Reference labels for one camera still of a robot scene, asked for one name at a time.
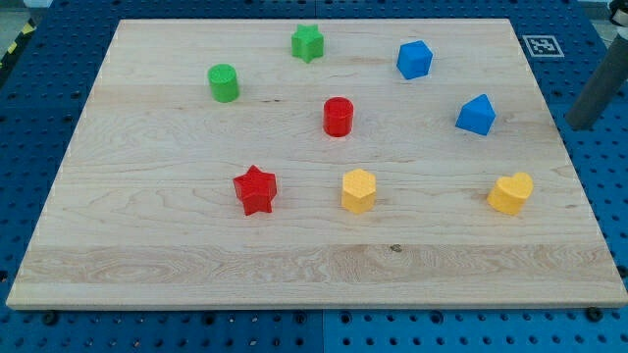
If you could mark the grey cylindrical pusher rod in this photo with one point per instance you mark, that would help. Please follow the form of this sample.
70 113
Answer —
603 84

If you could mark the white fiducial marker tag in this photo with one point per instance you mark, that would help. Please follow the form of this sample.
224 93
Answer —
542 46

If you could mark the yellow heart block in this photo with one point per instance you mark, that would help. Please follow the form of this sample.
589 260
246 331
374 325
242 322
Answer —
510 193

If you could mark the blue cube block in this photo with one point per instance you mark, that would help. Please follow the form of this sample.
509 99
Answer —
414 59

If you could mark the yellow hexagon block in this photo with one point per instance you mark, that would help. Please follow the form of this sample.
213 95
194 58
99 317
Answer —
358 191

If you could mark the red cylinder block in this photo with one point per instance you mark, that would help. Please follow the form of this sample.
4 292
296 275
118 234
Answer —
337 116

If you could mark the wooden board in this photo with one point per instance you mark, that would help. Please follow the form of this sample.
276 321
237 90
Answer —
143 213

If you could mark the green star block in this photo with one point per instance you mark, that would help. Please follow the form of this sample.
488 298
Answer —
307 43

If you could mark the red star block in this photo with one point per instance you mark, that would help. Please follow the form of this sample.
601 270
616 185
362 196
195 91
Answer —
255 190

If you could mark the green cylinder block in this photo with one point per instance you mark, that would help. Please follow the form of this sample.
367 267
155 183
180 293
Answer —
223 83

